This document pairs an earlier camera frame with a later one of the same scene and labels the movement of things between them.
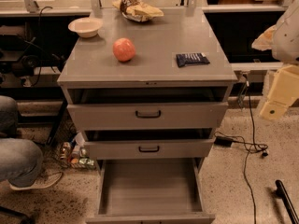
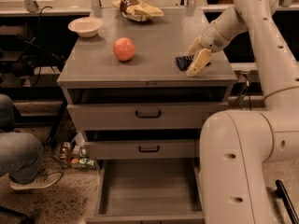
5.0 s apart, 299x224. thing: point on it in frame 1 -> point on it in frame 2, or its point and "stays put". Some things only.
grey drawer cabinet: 149,96 stays put
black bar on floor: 281,192 stays put
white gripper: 287,41 -> 211,38
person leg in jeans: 21,159 stays put
